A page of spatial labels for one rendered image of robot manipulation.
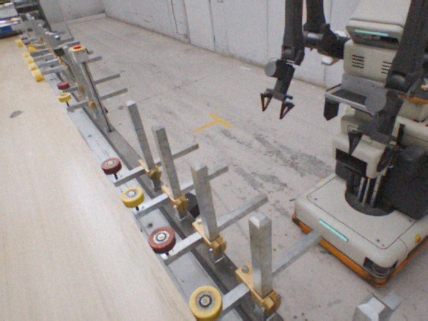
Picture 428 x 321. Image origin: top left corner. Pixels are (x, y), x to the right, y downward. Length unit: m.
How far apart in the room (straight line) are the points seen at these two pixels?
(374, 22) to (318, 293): 1.34
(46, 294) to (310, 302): 1.30
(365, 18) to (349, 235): 1.06
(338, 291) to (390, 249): 0.37
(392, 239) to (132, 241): 1.31
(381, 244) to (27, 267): 1.53
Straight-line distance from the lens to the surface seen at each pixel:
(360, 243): 1.74
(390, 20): 1.19
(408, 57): 0.97
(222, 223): 1.03
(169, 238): 0.92
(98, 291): 0.90
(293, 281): 1.86
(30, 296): 0.99
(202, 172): 0.78
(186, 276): 1.17
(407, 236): 1.83
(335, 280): 1.90
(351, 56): 1.35
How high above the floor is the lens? 1.60
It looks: 36 degrees down
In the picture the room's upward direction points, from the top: 8 degrees counter-clockwise
